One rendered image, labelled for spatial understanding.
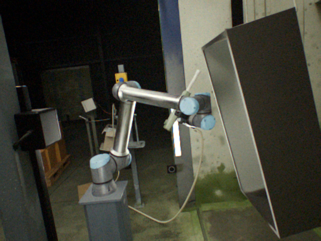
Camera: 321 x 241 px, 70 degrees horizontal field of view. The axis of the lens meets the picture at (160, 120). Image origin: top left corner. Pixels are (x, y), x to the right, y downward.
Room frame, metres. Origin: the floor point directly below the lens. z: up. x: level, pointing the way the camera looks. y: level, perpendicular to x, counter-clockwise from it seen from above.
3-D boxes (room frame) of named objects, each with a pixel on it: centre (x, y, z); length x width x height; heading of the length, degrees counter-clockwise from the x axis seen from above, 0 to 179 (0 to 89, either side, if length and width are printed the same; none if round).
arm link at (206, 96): (1.33, -0.25, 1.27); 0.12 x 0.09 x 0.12; 144
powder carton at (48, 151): (3.97, 2.13, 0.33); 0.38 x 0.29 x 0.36; 7
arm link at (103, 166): (1.67, 0.48, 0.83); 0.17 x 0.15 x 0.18; 144
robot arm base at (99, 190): (1.67, 0.49, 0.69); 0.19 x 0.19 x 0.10
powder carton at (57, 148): (4.38, 2.11, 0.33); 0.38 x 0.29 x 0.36; 5
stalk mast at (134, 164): (2.55, 0.36, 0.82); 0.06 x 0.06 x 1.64; 88
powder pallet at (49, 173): (3.98, 2.26, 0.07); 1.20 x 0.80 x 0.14; 5
